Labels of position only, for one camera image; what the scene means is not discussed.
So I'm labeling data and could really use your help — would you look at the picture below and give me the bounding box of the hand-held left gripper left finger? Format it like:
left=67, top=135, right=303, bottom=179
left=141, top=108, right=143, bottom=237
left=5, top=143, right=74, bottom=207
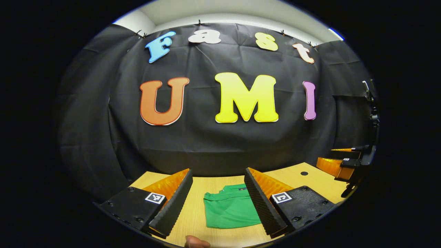
left=98, top=168, right=193, bottom=239

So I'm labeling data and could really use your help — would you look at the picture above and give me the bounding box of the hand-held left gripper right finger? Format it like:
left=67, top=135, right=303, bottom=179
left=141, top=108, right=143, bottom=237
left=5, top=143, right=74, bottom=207
left=244, top=168, right=335, bottom=239

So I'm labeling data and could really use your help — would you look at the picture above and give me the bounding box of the green T-shirt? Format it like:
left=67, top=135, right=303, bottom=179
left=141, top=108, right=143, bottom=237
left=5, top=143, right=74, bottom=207
left=203, top=184, right=262, bottom=229

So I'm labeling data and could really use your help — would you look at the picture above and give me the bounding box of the black backdrop cloth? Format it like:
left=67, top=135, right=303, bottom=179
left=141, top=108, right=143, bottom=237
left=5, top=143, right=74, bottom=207
left=59, top=22, right=376, bottom=200

